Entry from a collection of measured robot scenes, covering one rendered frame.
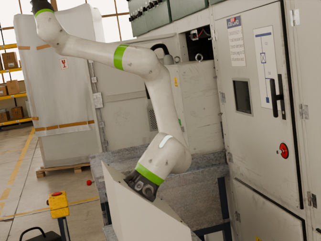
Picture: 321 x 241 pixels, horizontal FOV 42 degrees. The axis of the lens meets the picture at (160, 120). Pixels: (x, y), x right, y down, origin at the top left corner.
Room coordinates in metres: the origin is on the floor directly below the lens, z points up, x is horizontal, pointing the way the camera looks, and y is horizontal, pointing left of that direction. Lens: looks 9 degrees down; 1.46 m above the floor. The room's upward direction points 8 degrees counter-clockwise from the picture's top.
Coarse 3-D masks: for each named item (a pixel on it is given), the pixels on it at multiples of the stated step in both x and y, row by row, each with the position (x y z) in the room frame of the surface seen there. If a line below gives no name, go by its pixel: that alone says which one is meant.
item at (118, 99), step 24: (168, 48) 2.79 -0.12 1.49; (96, 72) 2.81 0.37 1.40; (120, 72) 2.80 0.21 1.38; (96, 96) 2.79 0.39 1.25; (120, 96) 2.79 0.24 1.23; (144, 96) 2.78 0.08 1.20; (96, 120) 2.79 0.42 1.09; (120, 120) 2.81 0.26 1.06; (144, 120) 2.80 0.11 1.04; (120, 144) 2.81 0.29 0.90
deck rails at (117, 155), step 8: (144, 144) 2.63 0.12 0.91; (104, 152) 2.58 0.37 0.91; (112, 152) 2.59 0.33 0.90; (120, 152) 2.60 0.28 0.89; (128, 152) 2.61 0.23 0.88; (136, 152) 2.62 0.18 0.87; (224, 152) 2.16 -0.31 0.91; (96, 160) 2.57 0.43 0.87; (104, 160) 2.58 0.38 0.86; (112, 160) 2.59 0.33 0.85; (120, 160) 2.57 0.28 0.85; (192, 160) 2.12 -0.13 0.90; (200, 160) 2.13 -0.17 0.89; (208, 160) 2.14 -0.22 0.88; (216, 160) 2.15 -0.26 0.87; (224, 160) 2.16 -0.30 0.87; (192, 168) 2.12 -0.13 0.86; (200, 168) 2.13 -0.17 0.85; (104, 184) 2.02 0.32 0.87
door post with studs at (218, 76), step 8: (208, 0) 2.13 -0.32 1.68; (216, 48) 2.10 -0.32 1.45; (216, 56) 2.11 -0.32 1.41; (216, 64) 2.12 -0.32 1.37; (216, 72) 2.15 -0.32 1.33; (224, 112) 2.10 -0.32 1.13; (224, 120) 2.11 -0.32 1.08; (224, 128) 2.13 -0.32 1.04; (224, 136) 2.15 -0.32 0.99; (232, 176) 2.10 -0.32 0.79; (232, 184) 2.11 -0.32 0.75; (232, 192) 2.12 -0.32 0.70
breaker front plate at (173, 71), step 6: (168, 66) 2.34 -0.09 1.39; (174, 66) 2.21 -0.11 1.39; (174, 72) 2.23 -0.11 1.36; (174, 84) 2.26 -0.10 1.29; (174, 90) 2.28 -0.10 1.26; (180, 90) 2.17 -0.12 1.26; (174, 96) 2.29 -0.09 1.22; (180, 96) 2.18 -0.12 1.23; (174, 102) 2.31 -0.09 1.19; (180, 102) 2.20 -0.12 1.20; (180, 108) 2.21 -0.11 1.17; (180, 114) 2.23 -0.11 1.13; (186, 132) 2.16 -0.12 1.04; (186, 138) 2.17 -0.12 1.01
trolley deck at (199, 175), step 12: (96, 168) 2.47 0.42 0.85; (120, 168) 2.38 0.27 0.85; (132, 168) 2.34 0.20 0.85; (204, 168) 2.13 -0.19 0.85; (216, 168) 2.11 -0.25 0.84; (228, 168) 2.13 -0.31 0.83; (168, 180) 2.06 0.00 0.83; (180, 180) 2.07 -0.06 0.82; (192, 180) 2.09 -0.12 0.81; (204, 180) 2.10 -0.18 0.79
